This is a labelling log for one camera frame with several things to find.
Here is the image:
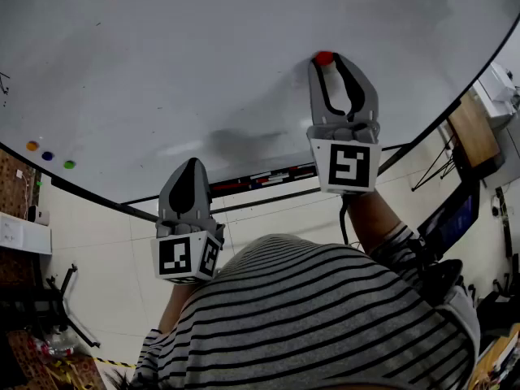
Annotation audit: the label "white plastic box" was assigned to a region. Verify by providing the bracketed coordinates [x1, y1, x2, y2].
[471, 61, 520, 131]

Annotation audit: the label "brown pegboard panel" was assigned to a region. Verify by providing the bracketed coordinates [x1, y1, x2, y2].
[0, 147, 42, 221]

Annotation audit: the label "white cabinet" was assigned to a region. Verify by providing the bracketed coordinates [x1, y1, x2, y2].
[0, 210, 54, 256]

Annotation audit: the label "yellow black striped tape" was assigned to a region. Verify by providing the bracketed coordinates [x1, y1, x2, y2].
[92, 355, 138, 370]

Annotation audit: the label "small white device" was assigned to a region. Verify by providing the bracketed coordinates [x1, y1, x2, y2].
[27, 204, 51, 226]

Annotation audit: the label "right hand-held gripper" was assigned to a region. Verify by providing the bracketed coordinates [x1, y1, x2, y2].
[305, 52, 384, 197]

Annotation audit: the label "black whiteboard stand frame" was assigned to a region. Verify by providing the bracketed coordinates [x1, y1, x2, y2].
[119, 142, 411, 223]

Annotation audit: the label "stack of books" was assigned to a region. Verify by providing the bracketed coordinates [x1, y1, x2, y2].
[471, 322, 520, 390]

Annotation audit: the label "grey black striped shirt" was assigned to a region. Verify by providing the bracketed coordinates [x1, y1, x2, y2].
[130, 223, 483, 390]

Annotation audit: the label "large white whiteboard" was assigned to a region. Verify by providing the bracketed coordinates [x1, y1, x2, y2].
[0, 0, 520, 207]

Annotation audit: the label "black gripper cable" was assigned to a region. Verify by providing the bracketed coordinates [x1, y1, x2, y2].
[338, 193, 355, 247]

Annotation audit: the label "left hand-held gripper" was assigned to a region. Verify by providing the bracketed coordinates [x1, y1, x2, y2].
[149, 157, 226, 286]

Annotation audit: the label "person's right forearm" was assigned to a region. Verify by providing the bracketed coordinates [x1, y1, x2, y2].
[344, 188, 408, 256]

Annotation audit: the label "black tripod stand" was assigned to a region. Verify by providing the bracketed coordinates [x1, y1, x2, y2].
[409, 133, 459, 193]

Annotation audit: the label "black metal stand legs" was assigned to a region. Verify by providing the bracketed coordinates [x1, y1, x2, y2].
[38, 262, 102, 349]

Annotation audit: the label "whiteboard marker tray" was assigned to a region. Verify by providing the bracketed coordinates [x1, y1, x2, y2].
[209, 163, 319, 199]

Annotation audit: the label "black computer monitor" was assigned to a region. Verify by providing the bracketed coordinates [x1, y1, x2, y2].
[416, 180, 482, 257]

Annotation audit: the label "person's left forearm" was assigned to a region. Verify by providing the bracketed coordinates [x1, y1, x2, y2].
[157, 281, 201, 335]

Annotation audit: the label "brown wooden board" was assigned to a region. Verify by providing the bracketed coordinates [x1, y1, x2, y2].
[445, 90, 501, 171]

